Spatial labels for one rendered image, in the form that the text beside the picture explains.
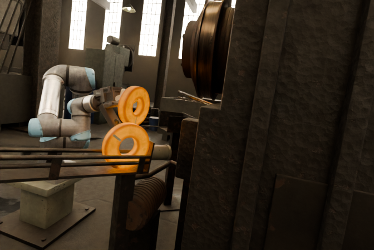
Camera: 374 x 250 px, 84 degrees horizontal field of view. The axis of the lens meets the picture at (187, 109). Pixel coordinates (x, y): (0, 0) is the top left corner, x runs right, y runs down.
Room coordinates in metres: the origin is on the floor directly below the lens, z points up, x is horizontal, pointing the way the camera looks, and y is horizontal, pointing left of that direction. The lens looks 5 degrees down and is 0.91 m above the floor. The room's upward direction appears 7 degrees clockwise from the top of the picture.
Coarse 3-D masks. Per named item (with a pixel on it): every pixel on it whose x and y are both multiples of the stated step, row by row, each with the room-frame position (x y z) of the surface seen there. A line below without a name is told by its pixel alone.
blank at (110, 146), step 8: (112, 128) 0.65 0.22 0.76; (120, 128) 0.64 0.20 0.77; (128, 128) 0.66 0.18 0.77; (136, 128) 0.67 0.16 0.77; (112, 136) 0.62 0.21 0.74; (120, 136) 0.64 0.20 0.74; (128, 136) 0.66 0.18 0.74; (136, 136) 0.68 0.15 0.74; (144, 136) 0.70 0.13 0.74; (104, 144) 0.62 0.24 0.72; (112, 144) 0.63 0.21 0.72; (136, 144) 0.69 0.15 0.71; (144, 144) 0.70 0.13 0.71; (104, 152) 0.62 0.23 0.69; (112, 152) 0.63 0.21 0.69; (136, 152) 0.68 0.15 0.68; (144, 152) 0.70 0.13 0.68; (112, 160) 0.63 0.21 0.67; (120, 160) 0.65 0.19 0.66; (128, 160) 0.66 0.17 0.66; (136, 160) 0.68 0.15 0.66; (120, 168) 0.65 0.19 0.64; (128, 168) 0.66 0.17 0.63
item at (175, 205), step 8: (160, 112) 1.69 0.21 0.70; (168, 112) 1.72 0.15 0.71; (176, 112) 1.74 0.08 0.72; (160, 120) 1.70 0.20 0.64; (168, 120) 1.45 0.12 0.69; (176, 120) 1.47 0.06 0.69; (168, 128) 1.45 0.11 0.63; (176, 128) 1.48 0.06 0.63; (176, 136) 1.56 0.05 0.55; (176, 144) 1.57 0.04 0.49; (176, 152) 1.57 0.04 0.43; (168, 160) 1.58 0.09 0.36; (176, 160) 1.57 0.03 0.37; (168, 168) 1.55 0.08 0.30; (168, 176) 1.55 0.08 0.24; (168, 184) 1.56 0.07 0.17; (168, 192) 1.56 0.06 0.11; (168, 200) 1.56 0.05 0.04; (176, 200) 1.64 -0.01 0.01; (160, 208) 1.50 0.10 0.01; (168, 208) 1.51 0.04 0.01; (176, 208) 1.53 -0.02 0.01
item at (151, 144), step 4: (152, 144) 0.70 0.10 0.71; (152, 148) 0.70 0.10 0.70; (148, 152) 0.71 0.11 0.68; (152, 152) 0.70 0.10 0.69; (148, 160) 0.70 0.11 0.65; (144, 164) 0.71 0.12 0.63; (148, 164) 0.70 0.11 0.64; (144, 168) 0.71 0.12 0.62; (148, 168) 0.69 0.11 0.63; (148, 172) 0.69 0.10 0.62
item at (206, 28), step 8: (208, 0) 0.92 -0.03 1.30; (208, 8) 0.89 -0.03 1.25; (216, 8) 0.88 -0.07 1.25; (200, 16) 0.86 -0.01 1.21; (208, 16) 0.86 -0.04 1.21; (200, 24) 0.84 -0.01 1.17; (208, 24) 0.85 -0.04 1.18; (200, 32) 0.85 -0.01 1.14; (208, 32) 0.84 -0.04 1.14; (200, 40) 0.84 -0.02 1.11; (208, 40) 0.84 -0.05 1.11; (200, 48) 0.85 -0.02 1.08; (208, 48) 0.84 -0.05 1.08; (200, 56) 0.85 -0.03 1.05; (208, 56) 0.84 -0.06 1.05; (200, 64) 0.86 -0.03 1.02; (208, 64) 0.85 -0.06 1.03; (200, 72) 0.88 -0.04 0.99; (208, 72) 0.87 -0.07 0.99; (200, 80) 0.90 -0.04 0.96; (208, 80) 0.89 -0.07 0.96; (200, 88) 0.94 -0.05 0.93; (208, 88) 0.92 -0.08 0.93; (200, 96) 1.03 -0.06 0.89; (208, 96) 1.01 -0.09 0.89
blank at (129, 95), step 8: (128, 88) 0.77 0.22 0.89; (136, 88) 0.77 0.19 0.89; (128, 96) 0.74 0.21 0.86; (136, 96) 0.78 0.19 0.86; (144, 96) 0.82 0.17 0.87; (120, 104) 0.74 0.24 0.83; (128, 104) 0.74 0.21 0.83; (144, 104) 0.83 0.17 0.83; (120, 112) 0.74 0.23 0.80; (128, 112) 0.75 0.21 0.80; (136, 112) 0.82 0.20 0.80; (144, 112) 0.84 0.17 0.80; (128, 120) 0.75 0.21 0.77; (136, 120) 0.80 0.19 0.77
